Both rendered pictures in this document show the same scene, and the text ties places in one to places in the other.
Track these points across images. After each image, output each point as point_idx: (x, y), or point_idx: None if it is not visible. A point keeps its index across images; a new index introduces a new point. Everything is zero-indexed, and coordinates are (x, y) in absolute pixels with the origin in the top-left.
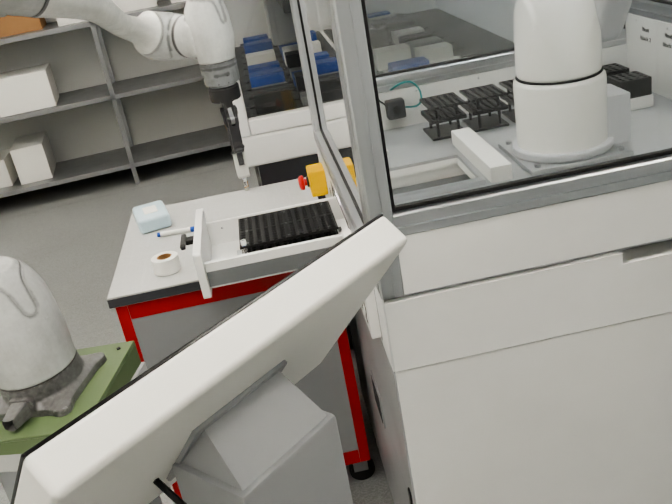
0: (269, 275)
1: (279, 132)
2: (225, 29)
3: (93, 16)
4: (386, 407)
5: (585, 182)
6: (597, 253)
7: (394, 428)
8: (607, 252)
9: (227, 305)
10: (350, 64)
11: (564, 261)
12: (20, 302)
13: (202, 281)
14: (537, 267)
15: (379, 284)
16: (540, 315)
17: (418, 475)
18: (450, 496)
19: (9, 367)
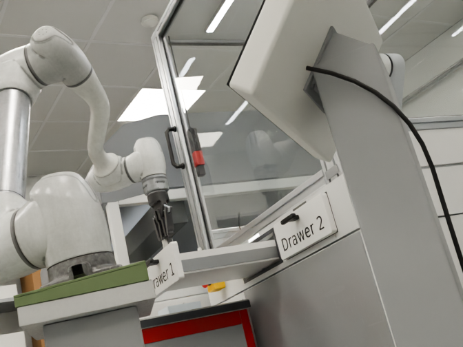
0: (223, 266)
1: (158, 303)
2: (162, 155)
3: (103, 104)
4: (335, 339)
5: (432, 120)
6: (451, 165)
7: (353, 328)
8: (456, 165)
9: (169, 345)
10: None
11: (435, 167)
12: (88, 189)
13: (178, 263)
14: (422, 169)
15: (339, 163)
16: (434, 198)
17: None
18: None
19: (76, 233)
